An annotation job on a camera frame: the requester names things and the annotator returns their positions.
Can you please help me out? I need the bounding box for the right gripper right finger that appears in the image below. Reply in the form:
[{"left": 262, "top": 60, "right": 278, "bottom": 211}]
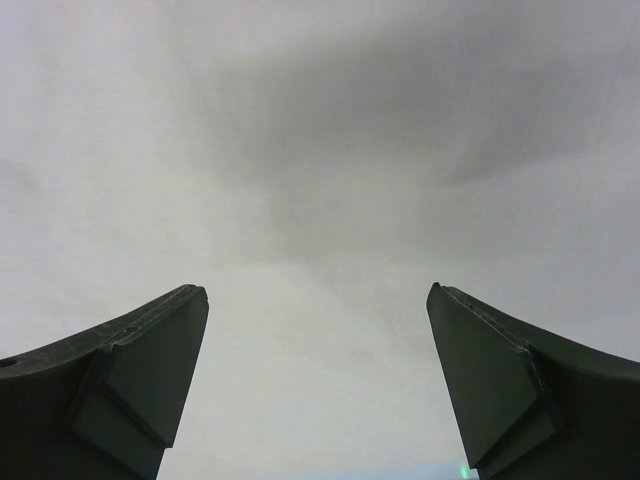
[{"left": 426, "top": 283, "right": 639, "bottom": 480}]

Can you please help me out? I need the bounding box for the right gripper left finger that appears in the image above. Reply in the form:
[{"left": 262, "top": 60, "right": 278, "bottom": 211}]
[{"left": 1, "top": 284, "right": 209, "bottom": 479}]

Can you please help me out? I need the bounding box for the beige cloth surgical wrap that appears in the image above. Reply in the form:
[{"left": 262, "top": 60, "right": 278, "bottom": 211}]
[{"left": 1, "top": 1, "right": 639, "bottom": 479}]

